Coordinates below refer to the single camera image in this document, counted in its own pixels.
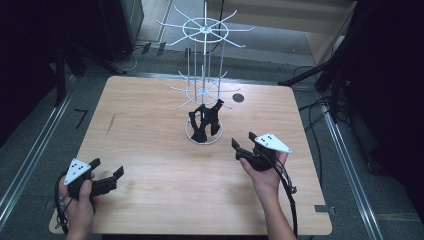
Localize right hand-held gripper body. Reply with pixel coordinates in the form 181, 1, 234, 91
234, 132, 294, 173

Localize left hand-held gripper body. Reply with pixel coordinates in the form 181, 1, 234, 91
63, 158, 119, 202

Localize white wire display rack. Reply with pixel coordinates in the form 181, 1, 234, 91
155, 0, 256, 146

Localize person's right hand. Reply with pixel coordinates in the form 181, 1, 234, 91
238, 151, 289, 202

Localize person's left hand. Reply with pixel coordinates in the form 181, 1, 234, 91
58, 173, 98, 240

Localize grey tape piece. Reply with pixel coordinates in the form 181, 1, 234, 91
314, 204, 337, 215

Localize black stand legs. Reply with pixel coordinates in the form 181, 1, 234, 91
277, 49, 355, 125
53, 41, 128, 108

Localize light wooden platform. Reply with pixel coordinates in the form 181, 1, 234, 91
205, 0, 358, 66

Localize dark cabinet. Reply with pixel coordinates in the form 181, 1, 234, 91
98, 0, 145, 63

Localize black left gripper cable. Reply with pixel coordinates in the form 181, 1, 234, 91
53, 170, 72, 235

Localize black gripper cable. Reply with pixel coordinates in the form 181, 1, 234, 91
53, 170, 72, 235
258, 149, 300, 239

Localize metal floor rail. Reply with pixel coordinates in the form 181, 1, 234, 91
323, 111, 385, 240
0, 74, 77, 232

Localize black floor cables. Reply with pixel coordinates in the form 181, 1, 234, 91
292, 65, 338, 185

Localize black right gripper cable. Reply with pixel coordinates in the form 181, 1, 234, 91
258, 149, 300, 239

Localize white floor cable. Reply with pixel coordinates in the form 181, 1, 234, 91
123, 45, 145, 73

